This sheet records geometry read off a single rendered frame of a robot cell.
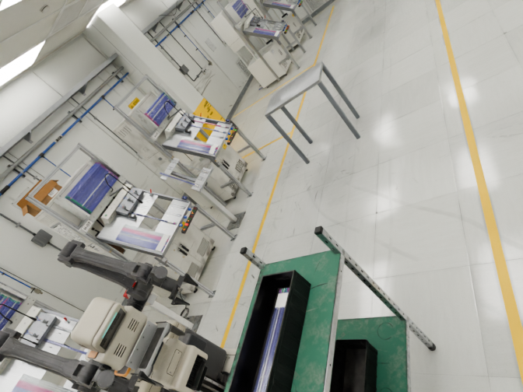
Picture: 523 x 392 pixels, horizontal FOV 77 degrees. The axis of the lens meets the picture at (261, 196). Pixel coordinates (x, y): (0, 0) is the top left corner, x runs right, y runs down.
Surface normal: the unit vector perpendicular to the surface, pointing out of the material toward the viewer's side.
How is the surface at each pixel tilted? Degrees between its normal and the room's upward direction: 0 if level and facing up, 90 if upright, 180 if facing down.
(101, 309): 43
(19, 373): 47
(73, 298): 90
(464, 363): 0
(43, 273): 90
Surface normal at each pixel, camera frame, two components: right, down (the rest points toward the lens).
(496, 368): -0.64, -0.62
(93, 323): 0.02, -0.65
